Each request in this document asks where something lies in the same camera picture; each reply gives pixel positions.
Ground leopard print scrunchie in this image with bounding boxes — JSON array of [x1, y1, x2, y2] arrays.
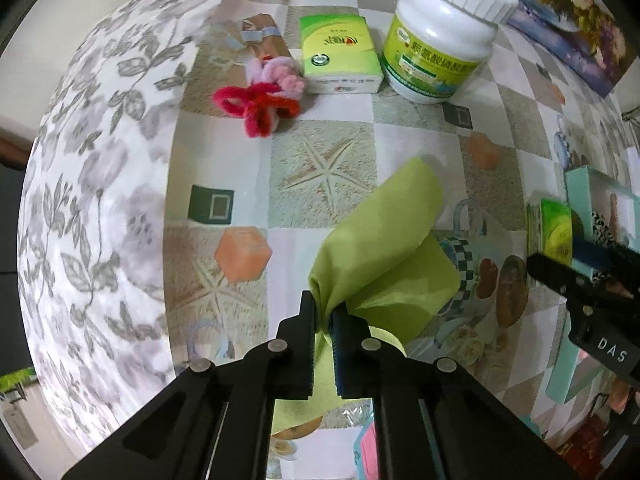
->
[[591, 210, 621, 246]]

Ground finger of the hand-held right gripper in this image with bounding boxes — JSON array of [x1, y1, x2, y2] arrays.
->
[[526, 251, 640, 311], [570, 239, 640, 281]]

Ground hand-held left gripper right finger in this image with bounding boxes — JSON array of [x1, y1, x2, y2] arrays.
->
[[332, 306, 581, 480]]

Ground lime green cloth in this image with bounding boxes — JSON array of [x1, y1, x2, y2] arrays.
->
[[272, 156, 461, 433]]

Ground pink pipe cleaner twist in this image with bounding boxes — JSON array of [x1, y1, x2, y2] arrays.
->
[[247, 56, 307, 96]]

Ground white bottle with green label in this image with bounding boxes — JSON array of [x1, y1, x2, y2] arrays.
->
[[380, 0, 520, 106]]

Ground red pipe cleaner bow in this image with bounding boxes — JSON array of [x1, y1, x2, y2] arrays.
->
[[212, 84, 301, 138]]

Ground green tissue packet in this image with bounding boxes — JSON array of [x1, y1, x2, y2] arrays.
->
[[299, 14, 385, 96], [526, 199, 575, 263]]

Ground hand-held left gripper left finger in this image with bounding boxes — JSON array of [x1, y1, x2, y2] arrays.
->
[[60, 290, 316, 480]]

